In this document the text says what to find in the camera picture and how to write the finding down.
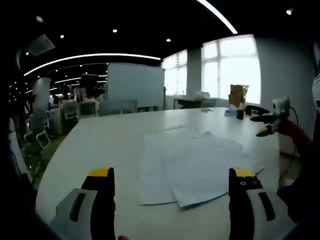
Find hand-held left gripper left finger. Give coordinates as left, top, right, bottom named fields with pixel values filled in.
left=49, top=166, right=116, bottom=240

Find small dark hanging screen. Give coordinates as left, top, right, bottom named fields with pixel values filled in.
left=81, top=73, right=100, bottom=89

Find ceiling air conditioner unit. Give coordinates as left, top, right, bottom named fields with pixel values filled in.
left=26, top=34, right=56, bottom=57

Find large bright window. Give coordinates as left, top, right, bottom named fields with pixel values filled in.
left=201, top=34, right=262, bottom=105
left=161, top=49, right=188, bottom=96

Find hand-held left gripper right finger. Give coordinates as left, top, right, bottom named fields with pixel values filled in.
left=228, top=167, right=298, bottom=240

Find white square pillar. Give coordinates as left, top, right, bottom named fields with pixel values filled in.
left=32, top=76, right=51, bottom=111

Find grey low partition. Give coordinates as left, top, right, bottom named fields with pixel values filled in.
left=99, top=99, right=139, bottom=116

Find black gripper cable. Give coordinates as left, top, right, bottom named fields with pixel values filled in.
left=288, top=106, right=300, bottom=126

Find white office desk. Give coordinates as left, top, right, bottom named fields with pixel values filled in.
left=62, top=99, right=98, bottom=120

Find white chest-worn device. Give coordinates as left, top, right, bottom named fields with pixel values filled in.
left=311, top=74, right=320, bottom=116

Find stack of printing papers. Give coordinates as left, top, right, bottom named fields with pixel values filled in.
left=139, top=124, right=265, bottom=211

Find long ceiling light strip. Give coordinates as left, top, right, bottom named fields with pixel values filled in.
left=196, top=0, right=239, bottom=35
left=23, top=52, right=162, bottom=76

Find ceiling spotlights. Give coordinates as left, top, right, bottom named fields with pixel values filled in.
left=24, top=8, right=293, bottom=56

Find large whiteboard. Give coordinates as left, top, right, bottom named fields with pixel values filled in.
left=106, top=62, right=166, bottom=112

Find window side desk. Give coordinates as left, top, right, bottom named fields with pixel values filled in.
left=173, top=91, right=217, bottom=110

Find white table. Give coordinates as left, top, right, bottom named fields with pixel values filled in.
left=34, top=107, right=296, bottom=240

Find brown cardboard box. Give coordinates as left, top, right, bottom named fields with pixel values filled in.
left=228, top=84, right=250, bottom=111

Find white office chair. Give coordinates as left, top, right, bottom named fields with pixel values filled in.
left=22, top=109, right=51, bottom=153

